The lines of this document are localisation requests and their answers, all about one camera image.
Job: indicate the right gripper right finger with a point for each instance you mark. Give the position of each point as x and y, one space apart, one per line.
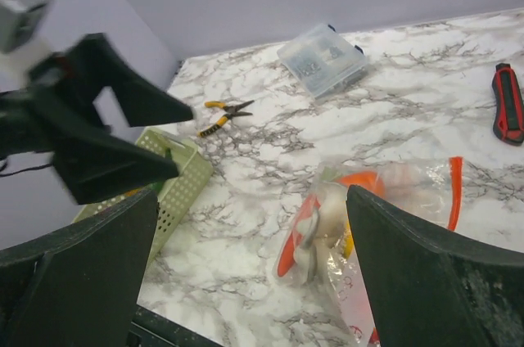
428 286

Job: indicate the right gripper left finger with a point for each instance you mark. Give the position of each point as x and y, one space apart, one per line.
78 286

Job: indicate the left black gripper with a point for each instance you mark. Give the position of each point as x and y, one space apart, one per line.
55 111

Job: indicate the clear zip top bag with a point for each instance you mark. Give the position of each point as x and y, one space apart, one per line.
429 189

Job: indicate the white toy vegetable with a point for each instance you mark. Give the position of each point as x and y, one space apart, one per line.
321 249

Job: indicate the small orange toy pumpkin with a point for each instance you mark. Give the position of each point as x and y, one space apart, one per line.
367 179

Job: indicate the orange toy carrot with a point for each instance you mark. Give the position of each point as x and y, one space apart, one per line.
285 260

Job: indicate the yellow toy bell pepper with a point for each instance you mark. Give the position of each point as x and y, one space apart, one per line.
348 243

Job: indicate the green toy chili pepper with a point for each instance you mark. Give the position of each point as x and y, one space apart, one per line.
165 159

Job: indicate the pale green plastic basket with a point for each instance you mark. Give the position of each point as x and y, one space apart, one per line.
177 195

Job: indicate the red black utility knife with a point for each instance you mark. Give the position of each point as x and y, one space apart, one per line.
508 123

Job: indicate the clear plastic parts box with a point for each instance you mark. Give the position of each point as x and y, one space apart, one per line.
323 61

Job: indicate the black mounting base rail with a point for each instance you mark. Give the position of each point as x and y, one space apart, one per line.
148 329

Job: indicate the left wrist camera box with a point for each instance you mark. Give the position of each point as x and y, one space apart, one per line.
21 47

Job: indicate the yellow handled pliers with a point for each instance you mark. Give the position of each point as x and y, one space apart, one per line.
230 112

